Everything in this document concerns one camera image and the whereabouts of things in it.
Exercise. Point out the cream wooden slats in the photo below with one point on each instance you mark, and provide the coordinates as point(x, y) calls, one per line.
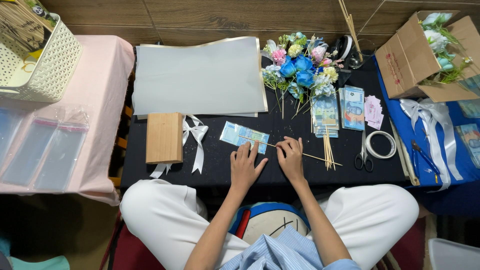
point(407, 165)

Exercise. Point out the white woven plastic basket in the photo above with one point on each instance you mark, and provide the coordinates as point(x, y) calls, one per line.
point(52, 63)

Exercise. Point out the white plastic container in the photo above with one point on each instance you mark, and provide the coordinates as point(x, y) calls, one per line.
point(453, 255)

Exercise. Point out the blue and white round cushion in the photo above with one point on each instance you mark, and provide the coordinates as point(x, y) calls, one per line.
point(268, 221)

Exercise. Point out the large white ribbon bow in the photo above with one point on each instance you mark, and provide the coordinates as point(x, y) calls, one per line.
point(431, 123)

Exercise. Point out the person's left hand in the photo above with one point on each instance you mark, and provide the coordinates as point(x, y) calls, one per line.
point(243, 168)

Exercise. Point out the dark red rug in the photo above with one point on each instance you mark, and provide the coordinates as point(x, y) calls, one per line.
point(131, 255)

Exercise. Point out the pile of clear plastic sleeves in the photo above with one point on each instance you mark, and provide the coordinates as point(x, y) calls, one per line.
point(48, 150)

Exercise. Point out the pink table cloth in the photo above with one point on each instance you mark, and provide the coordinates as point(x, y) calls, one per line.
point(105, 93)

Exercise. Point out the white gold-edged wrapping sheet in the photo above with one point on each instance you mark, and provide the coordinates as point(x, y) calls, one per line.
point(198, 77)

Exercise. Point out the cardboard box of artificial flowers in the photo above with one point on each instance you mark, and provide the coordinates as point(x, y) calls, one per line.
point(407, 62)

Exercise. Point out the black and white tape dispenser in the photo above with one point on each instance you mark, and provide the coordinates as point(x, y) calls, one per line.
point(342, 47)

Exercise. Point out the bundle of wooden skewers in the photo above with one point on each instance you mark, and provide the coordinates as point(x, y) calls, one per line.
point(329, 150)

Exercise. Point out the person's blue striped shirt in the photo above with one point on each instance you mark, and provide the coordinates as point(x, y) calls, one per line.
point(277, 255)

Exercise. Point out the blue table cloth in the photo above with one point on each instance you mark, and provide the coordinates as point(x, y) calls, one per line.
point(403, 129)

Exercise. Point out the bunch of artificial flowers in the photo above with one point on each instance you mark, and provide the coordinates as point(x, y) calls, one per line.
point(302, 65)

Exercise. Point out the small white ribbon bow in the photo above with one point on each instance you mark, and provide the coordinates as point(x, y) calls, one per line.
point(198, 135)

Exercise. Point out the thin wooden skewer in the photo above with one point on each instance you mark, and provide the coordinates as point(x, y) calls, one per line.
point(315, 156)

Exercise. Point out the pile of pink paper slips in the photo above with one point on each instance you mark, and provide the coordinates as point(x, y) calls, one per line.
point(374, 111)

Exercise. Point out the white tape roll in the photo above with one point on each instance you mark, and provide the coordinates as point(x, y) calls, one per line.
point(369, 148)

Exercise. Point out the teal cloth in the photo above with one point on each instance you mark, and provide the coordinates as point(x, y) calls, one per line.
point(37, 263)

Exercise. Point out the light wooden block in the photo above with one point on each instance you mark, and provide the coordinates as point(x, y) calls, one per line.
point(164, 138)

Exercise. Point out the person's right hand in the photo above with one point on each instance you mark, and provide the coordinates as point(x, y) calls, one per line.
point(293, 163)

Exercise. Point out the blue banknote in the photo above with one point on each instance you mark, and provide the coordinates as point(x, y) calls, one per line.
point(236, 133)

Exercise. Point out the black table cloth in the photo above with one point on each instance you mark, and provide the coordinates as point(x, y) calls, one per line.
point(292, 127)

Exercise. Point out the clear glass with long skewers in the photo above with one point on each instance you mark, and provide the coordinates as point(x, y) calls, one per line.
point(356, 56)

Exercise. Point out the person's white trousers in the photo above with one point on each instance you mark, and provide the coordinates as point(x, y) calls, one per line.
point(165, 217)

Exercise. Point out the stack of sleeved banknotes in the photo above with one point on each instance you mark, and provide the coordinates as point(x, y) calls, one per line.
point(324, 112)
point(352, 108)

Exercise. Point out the heap of loose banknotes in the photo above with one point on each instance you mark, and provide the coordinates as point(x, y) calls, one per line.
point(471, 140)

